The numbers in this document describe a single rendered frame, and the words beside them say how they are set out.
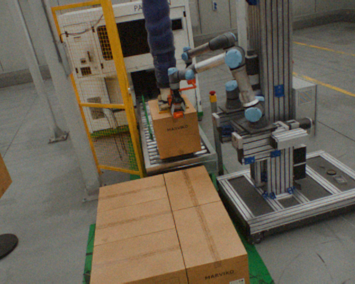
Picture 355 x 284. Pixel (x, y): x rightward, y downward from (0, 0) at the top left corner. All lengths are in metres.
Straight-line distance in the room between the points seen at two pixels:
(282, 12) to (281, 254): 1.91
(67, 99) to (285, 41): 2.21
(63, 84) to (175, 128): 1.29
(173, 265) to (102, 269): 0.46
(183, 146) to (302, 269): 1.42
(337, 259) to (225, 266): 1.10
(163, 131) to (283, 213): 1.27
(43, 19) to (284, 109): 2.36
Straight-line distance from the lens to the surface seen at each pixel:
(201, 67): 2.58
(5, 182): 3.57
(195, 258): 2.24
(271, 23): 2.71
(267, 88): 2.79
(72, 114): 3.72
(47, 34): 3.58
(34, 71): 5.89
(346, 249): 3.14
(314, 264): 2.97
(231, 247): 2.28
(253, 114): 2.44
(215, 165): 3.28
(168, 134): 3.03
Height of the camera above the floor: 2.12
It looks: 25 degrees down
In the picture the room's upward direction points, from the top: 9 degrees counter-clockwise
